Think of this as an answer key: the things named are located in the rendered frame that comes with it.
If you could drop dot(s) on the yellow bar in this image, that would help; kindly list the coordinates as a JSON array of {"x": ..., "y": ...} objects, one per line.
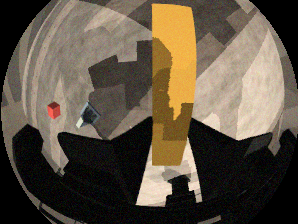
[{"x": 174, "y": 79}]

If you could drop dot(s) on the red cube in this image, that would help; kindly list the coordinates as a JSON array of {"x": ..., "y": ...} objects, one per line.
[{"x": 54, "y": 110}]

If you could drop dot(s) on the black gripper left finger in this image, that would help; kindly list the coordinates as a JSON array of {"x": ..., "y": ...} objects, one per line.
[{"x": 125, "y": 156}]

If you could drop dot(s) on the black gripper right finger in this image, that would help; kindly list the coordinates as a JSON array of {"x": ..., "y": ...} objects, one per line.
[{"x": 217, "y": 156}]

